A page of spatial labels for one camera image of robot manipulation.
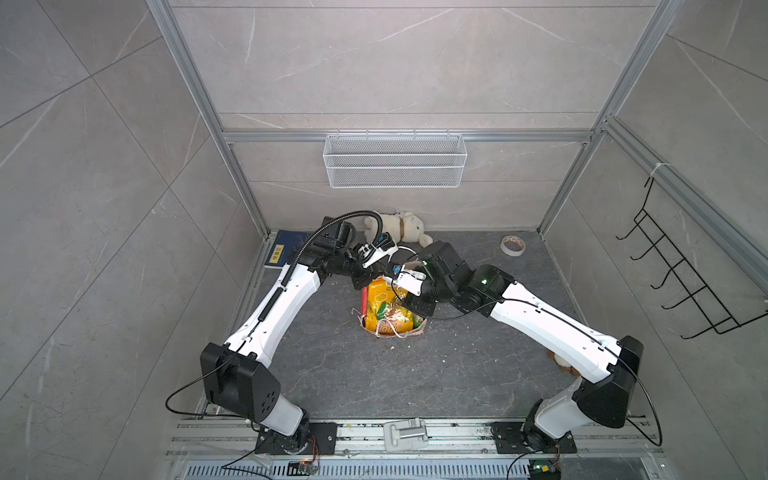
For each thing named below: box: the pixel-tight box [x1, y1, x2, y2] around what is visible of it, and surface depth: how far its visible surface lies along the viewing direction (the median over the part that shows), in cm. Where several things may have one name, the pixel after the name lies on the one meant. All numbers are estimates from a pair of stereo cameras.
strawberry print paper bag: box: [352, 277, 427, 338], surface depth 78 cm
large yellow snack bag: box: [365, 277, 413, 335], surface depth 78 cm
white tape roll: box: [500, 235, 526, 257], surface depth 117 cm
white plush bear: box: [363, 212, 433, 248], surface depth 113 cm
